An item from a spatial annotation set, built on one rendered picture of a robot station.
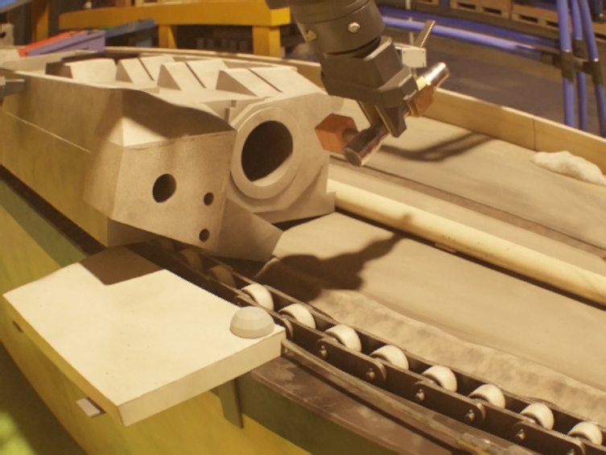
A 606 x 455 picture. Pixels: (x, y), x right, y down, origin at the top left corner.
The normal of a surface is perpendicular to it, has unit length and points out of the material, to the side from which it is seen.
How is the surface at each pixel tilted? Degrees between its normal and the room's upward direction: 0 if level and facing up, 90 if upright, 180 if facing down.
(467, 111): 90
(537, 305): 0
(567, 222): 0
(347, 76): 115
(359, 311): 52
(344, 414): 0
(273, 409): 90
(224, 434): 90
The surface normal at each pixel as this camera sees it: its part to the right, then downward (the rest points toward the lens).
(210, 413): -0.74, 0.28
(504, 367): -0.52, -0.50
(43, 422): -0.04, -0.93
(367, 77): -0.66, 0.65
